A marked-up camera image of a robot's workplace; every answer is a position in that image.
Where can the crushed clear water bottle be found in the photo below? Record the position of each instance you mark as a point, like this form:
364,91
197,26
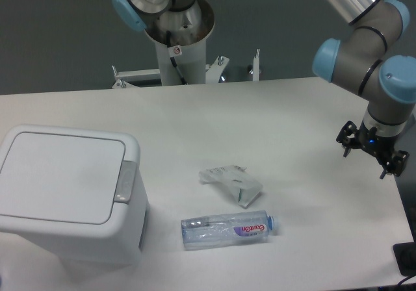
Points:
227,229

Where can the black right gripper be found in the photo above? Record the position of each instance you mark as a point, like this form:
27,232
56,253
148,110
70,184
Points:
380,147

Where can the white plastic trash can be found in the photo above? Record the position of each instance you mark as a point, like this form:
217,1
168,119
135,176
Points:
116,241

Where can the black device at table edge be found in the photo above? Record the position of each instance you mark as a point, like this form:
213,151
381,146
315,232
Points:
405,258

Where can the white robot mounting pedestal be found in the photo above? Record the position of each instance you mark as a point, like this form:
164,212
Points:
180,39

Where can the crumpled clear plastic bag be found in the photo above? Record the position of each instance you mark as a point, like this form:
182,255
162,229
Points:
241,185

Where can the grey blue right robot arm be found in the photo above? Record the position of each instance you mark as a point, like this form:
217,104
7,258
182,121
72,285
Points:
388,85

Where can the white trash can lid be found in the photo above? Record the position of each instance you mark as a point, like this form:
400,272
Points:
54,177

